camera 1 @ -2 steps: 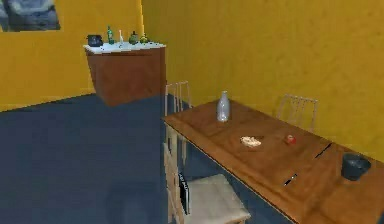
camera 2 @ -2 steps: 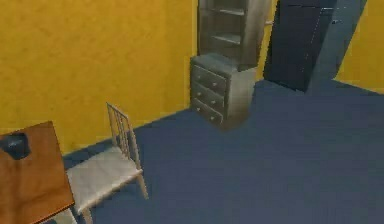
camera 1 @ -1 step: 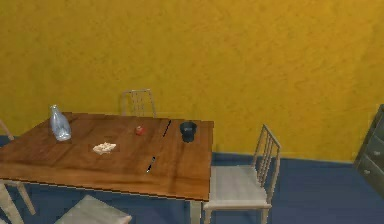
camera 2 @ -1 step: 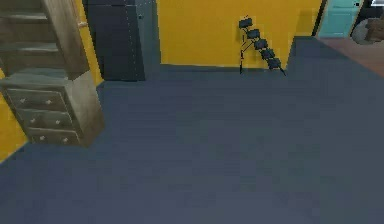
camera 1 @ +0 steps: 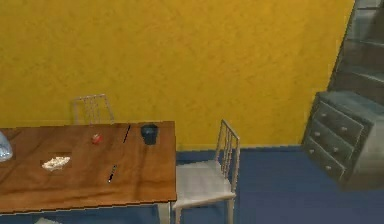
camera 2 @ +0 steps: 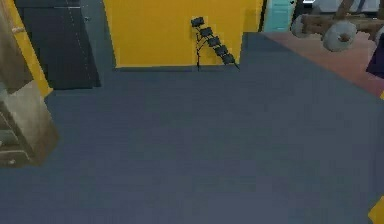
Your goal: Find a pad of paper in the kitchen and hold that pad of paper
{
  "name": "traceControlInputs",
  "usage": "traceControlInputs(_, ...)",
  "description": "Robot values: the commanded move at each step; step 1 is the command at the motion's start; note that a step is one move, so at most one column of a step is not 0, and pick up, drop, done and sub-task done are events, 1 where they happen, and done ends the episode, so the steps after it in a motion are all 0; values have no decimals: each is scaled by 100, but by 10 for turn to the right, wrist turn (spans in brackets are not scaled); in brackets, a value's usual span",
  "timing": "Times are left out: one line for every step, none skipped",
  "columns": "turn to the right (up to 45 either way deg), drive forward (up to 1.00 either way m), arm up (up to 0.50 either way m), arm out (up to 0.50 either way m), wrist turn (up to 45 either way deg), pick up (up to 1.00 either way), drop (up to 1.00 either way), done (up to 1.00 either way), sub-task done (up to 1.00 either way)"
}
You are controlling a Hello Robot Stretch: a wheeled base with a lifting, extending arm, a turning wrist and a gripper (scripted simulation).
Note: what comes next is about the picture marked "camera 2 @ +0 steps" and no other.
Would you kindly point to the brown wooden chest of drawers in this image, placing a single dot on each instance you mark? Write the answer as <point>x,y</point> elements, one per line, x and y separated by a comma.
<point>26,126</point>

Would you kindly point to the teal room door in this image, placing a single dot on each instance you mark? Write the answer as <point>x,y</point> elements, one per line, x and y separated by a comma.
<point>279,15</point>

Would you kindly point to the black tiered ladder rack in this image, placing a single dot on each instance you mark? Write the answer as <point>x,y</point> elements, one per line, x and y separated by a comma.
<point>213,41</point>

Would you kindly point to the black room door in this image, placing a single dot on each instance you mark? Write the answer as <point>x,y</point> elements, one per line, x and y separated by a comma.
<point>60,46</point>

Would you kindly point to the dark purple furniture corner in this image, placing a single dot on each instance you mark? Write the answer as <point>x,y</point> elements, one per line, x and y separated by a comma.
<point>377,61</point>

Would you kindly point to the brown wooden cupboard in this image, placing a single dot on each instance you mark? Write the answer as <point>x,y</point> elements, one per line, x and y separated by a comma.
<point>10,50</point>

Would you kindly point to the brown wooden wheeled table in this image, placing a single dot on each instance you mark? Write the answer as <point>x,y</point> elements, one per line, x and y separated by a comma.
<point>336,28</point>

